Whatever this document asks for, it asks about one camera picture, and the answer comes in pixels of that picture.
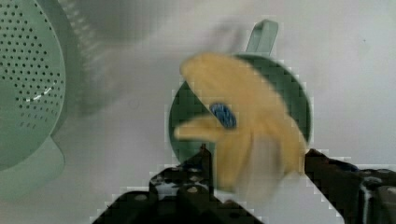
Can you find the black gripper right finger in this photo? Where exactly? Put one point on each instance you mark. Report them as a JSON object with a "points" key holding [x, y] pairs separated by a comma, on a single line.
{"points": [[360, 196]]}

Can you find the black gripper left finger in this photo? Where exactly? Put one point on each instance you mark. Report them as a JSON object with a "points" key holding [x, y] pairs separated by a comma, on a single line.
{"points": [[182, 194]]}

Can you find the yellow peeled toy banana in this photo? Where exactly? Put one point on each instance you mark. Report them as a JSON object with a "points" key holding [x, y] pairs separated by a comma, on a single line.
{"points": [[257, 142]]}

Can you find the green mug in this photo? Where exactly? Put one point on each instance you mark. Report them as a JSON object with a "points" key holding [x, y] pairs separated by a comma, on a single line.
{"points": [[258, 53]]}

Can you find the green perforated colander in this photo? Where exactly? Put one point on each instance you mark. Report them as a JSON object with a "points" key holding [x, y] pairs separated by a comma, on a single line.
{"points": [[40, 68]]}

